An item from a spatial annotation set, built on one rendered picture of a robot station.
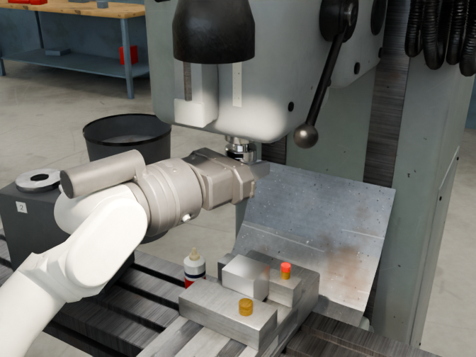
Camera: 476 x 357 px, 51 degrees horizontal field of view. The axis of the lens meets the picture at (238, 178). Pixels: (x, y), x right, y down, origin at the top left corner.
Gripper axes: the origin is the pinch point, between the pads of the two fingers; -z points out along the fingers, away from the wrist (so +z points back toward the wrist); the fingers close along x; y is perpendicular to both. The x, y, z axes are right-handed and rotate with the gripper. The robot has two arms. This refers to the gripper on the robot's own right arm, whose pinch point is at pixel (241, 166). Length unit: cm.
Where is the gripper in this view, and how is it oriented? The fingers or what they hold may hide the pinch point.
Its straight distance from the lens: 74.7
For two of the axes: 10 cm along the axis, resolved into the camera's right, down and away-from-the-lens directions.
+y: -0.1, 9.1, 4.2
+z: -7.3, 2.8, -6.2
